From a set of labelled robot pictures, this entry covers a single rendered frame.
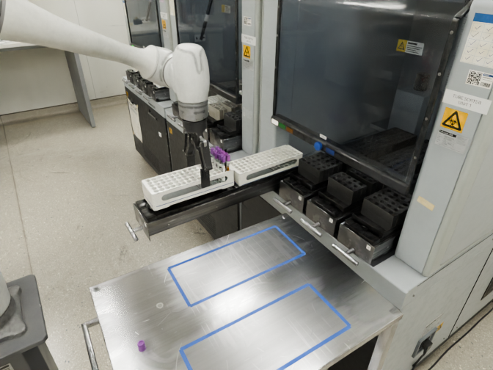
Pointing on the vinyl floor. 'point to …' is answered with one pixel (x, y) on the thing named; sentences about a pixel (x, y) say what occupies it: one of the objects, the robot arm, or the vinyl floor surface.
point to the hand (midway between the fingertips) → (197, 174)
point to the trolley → (243, 307)
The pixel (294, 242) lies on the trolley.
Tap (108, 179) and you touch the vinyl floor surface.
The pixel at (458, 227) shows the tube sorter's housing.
